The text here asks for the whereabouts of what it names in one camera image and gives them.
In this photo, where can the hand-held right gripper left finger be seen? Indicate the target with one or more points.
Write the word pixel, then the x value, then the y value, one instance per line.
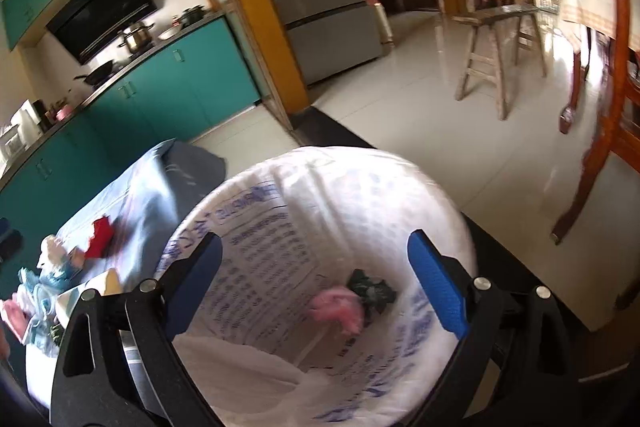
pixel 197 279

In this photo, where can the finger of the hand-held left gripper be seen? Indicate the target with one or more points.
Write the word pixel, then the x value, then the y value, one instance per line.
pixel 10 244

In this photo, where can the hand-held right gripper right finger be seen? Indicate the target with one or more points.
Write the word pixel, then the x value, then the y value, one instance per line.
pixel 435 282

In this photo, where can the white tissue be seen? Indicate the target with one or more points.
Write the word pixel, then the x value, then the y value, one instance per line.
pixel 52 249

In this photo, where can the dark green wrapper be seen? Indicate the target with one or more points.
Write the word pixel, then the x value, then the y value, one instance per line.
pixel 377 289

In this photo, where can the pink wrapper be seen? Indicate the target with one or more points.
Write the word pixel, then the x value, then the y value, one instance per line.
pixel 335 307
pixel 12 317

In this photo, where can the yellow wrapper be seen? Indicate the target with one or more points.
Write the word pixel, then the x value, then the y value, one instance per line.
pixel 111 283

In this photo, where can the red wrapper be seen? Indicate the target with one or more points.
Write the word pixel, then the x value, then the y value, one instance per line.
pixel 100 234

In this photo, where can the waste bin with white bag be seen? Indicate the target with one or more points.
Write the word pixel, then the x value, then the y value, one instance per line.
pixel 350 207

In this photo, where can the blue striped cloth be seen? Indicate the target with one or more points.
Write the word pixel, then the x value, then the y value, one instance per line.
pixel 145 207

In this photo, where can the white dish rack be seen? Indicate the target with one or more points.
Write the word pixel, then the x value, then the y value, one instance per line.
pixel 15 132

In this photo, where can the pink bowl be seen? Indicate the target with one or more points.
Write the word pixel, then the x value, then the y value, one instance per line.
pixel 63 114

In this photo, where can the teal base cabinets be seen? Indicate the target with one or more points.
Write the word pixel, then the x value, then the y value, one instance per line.
pixel 175 92

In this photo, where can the black wok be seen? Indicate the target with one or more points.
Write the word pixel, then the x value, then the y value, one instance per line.
pixel 96 76

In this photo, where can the red-brown wooden chair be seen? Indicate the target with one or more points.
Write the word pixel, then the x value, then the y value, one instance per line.
pixel 595 147

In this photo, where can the steel stock pot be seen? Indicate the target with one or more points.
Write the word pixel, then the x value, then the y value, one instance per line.
pixel 135 38

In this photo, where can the white bowl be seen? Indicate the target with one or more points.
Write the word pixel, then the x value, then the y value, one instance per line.
pixel 168 33

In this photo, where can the black range hood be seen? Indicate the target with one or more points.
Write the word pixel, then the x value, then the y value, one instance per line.
pixel 110 12

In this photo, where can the black cooking pot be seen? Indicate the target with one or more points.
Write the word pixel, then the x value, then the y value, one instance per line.
pixel 192 17

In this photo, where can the beige bin with pink lid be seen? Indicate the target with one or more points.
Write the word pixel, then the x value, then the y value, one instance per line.
pixel 382 22

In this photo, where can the wooden bench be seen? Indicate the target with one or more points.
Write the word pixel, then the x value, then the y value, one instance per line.
pixel 500 14

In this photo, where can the wooden framed glass door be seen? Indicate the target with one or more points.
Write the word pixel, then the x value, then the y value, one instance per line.
pixel 260 7

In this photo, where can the checked tablecloth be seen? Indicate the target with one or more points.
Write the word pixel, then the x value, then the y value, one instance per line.
pixel 590 2

